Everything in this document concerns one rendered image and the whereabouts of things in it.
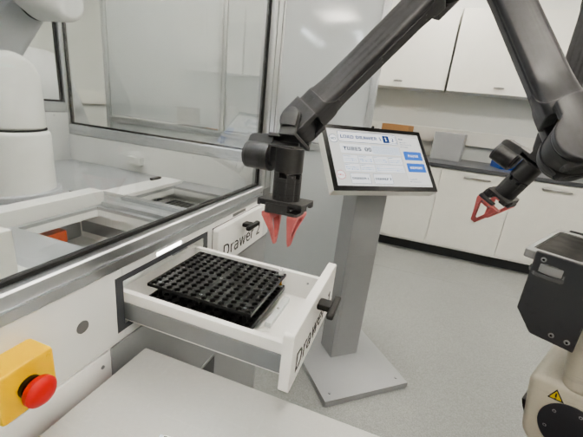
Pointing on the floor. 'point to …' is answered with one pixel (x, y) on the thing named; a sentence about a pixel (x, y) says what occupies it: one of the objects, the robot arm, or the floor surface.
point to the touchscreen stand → (351, 314)
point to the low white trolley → (188, 407)
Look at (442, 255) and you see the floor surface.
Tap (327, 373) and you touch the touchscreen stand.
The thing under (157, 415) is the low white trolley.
